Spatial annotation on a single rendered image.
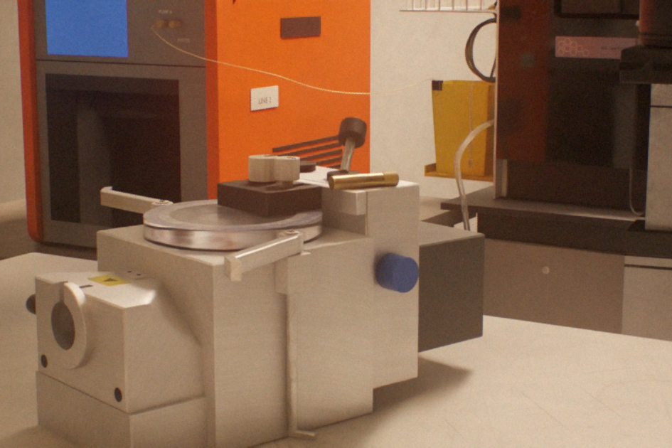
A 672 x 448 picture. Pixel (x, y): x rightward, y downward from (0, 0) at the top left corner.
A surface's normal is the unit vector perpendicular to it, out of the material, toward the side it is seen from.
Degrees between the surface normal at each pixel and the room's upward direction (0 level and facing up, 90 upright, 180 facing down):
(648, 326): 90
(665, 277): 90
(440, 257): 90
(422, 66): 90
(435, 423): 0
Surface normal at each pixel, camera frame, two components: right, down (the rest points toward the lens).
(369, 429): 0.00, -0.98
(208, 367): -0.77, 0.12
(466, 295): 0.65, 0.15
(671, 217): -0.37, 0.17
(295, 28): 0.86, 0.09
